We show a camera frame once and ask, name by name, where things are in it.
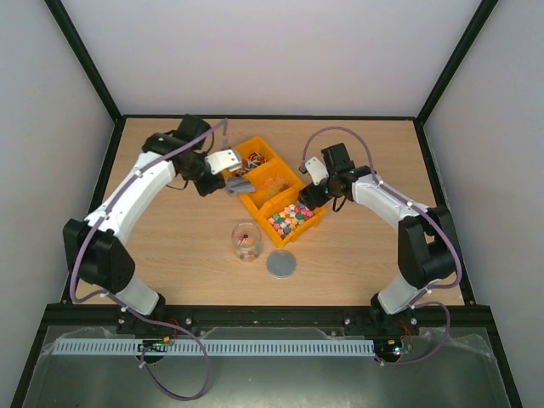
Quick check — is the metal scoop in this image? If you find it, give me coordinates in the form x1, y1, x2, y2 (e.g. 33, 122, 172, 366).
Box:
225, 176, 257, 196

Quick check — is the yellow bin with lollipops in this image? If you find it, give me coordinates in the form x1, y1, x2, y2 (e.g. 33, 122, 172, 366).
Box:
223, 136, 278, 178

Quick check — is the yellow bin with colourful candies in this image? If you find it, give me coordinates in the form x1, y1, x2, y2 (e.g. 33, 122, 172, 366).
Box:
256, 187, 326, 248

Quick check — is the yellow bin with gummies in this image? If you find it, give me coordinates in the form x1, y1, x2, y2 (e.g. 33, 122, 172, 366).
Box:
239, 158, 302, 213

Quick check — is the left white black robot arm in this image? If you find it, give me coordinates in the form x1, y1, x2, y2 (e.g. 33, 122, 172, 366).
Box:
63, 115, 241, 318

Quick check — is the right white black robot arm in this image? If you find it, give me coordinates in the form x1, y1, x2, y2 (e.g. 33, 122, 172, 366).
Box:
298, 144, 462, 333

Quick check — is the clear plastic jar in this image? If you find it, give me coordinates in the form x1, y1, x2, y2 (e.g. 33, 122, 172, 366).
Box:
231, 222, 263, 262

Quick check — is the grey round jar lid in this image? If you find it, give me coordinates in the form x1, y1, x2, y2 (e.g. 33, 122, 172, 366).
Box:
266, 250, 297, 279

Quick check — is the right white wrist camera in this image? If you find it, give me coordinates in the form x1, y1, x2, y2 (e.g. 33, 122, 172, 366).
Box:
299, 156, 329, 186

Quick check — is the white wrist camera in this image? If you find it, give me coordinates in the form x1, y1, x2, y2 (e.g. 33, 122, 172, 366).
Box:
205, 149, 243, 175
299, 156, 329, 186

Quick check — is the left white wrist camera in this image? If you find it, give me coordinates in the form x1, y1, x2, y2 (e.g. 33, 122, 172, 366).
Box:
205, 149, 243, 175

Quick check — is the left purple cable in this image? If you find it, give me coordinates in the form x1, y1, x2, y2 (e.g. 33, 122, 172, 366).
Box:
68, 117, 213, 400

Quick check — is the purple cable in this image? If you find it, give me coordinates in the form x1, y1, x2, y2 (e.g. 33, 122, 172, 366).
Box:
68, 117, 213, 400
300, 126, 463, 368

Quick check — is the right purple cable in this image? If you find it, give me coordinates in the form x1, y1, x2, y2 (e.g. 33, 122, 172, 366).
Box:
300, 126, 463, 368

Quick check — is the black front mounting rail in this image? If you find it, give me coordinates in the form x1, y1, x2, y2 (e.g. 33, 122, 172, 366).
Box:
43, 303, 494, 337

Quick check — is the grey slotted cable duct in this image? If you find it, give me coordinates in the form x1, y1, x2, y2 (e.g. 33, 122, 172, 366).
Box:
52, 338, 375, 357

